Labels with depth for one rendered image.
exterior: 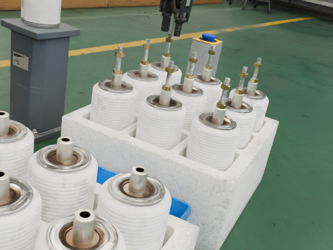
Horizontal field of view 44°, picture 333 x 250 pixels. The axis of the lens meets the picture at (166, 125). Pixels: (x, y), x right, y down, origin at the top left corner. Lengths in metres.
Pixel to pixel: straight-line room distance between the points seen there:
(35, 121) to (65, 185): 0.61
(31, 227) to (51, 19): 0.70
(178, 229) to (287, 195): 0.58
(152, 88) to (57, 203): 0.46
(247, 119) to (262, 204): 0.27
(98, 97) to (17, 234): 0.43
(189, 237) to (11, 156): 0.28
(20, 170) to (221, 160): 0.37
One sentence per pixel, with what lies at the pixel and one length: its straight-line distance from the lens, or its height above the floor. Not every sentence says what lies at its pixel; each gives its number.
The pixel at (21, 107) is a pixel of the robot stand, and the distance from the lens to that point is 1.18.
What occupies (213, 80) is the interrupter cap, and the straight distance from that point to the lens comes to 1.06.
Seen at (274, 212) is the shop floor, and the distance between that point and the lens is 1.06.
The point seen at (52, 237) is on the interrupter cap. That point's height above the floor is 0.25.
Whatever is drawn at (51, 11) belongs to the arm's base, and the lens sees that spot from 1.11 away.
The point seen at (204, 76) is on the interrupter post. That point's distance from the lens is 1.04.
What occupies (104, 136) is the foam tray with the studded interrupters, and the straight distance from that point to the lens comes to 0.85.
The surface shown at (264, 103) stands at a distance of 1.00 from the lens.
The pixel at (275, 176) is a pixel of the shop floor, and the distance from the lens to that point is 1.22.
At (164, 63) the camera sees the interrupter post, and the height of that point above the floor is 0.26.
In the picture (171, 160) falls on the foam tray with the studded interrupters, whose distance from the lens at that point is 0.79.
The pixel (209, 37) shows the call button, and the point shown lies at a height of 0.32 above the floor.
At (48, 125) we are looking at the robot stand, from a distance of 1.19.
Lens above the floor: 0.55
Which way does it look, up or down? 24 degrees down
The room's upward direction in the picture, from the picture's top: 11 degrees clockwise
